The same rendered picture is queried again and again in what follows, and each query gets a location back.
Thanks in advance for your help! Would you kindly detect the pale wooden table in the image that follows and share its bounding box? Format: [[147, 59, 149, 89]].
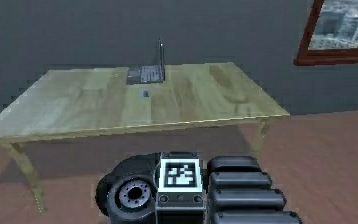
[[0, 61, 291, 213]]

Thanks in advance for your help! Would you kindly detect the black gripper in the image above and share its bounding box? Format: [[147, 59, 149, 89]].
[[95, 152, 162, 224]]

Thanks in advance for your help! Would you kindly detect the grey open laptop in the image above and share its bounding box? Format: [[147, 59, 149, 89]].
[[125, 37, 166, 86]]

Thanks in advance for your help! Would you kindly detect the brown framed wall picture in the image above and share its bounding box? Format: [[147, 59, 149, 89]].
[[293, 0, 358, 67]]

